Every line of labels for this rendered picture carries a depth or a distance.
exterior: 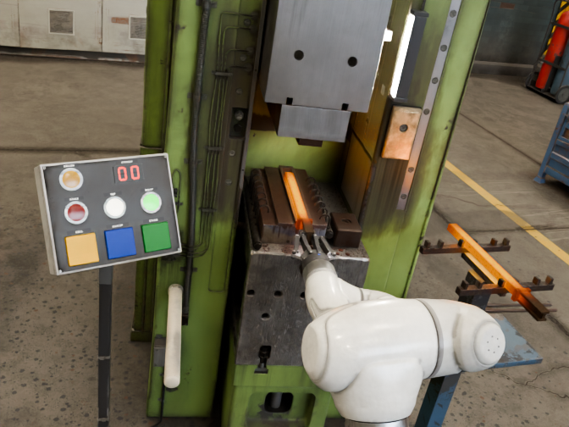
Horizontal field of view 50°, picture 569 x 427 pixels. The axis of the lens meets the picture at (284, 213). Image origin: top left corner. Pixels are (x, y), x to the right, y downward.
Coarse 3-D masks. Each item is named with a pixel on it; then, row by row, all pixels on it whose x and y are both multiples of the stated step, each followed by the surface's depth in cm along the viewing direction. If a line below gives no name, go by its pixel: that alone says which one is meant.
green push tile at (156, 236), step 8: (152, 224) 165; (160, 224) 166; (144, 232) 163; (152, 232) 164; (160, 232) 166; (168, 232) 167; (144, 240) 163; (152, 240) 164; (160, 240) 165; (168, 240) 167; (144, 248) 164; (152, 248) 164; (160, 248) 165; (168, 248) 167
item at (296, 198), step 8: (288, 176) 214; (288, 184) 209; (296, 184) 209; (296, 192) 203; (296, 200) 198; (296, 208) 193; (304, 208) 194; (304, 216) 189; (296, 224) 187; (304, 224) 182; (312, 232) 179
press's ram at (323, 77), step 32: (288, 0) 155; (320, 0) 157; (352, 0) 158; (384, 0) 159; (288, 32) 159; (320, 32) 160; (352, 32) 162; (384, 32) 163; (288, 64) 164; (320, 64) 165; (352, 64) 166; (288, 96) 168; (320, 96) 169; (352, 96) 170
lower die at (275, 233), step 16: (256, 176) 217; (272, 176) 216; (304, 176) 220; (256, 192) 207; (272, 192) 205; (288, 192) 204; (304, 192) 208; (272, 208) 196; (288, 208) 196; (272, 224) 187; (288, 224) 187; (320, 224) 190; (272, 240) 189; (288, 240) 190
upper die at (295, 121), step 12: (276, 108) 177; (288, 108) 169; (300, 108) 170; (312, 108) 170; (324, 108) 171; (276, 120) 176; (288, 120) 171; (300, 120) 172; (312, 120) 172; (324, 120) 173; (336, 120) 173; (348, 120) 174; (276, 132) 174; (288, 132) 173; (300, 132) 173; (312, 132) 174; (324, 132) 174; (336, 132) 175
